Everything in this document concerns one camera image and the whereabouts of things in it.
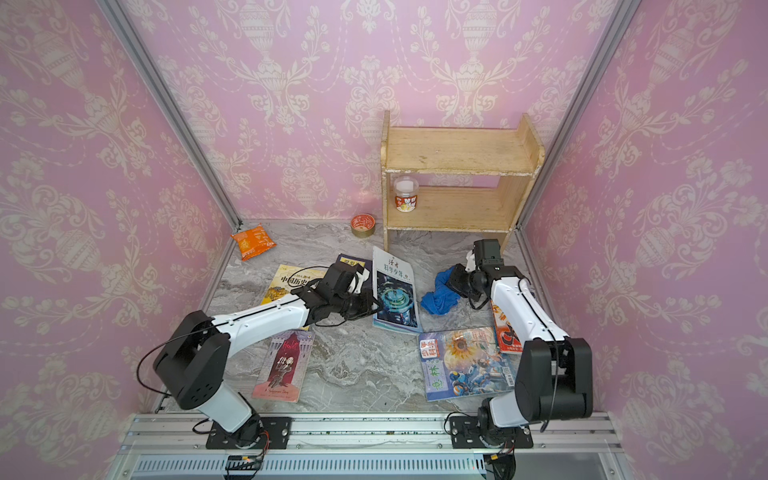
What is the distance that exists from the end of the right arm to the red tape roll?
1.35ft

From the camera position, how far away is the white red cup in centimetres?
93

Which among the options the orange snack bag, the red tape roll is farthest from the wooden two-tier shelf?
the orange snack bag

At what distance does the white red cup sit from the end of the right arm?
241 millimetres

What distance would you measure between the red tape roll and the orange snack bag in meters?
0.31

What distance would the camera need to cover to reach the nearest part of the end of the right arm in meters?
0.63

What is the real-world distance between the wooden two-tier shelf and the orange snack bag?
484 millimetres

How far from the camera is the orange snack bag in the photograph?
1.11 m

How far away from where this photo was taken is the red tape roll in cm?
118

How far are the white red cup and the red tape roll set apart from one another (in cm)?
25

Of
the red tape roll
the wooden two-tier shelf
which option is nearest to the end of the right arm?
the wooden two-tier shelf
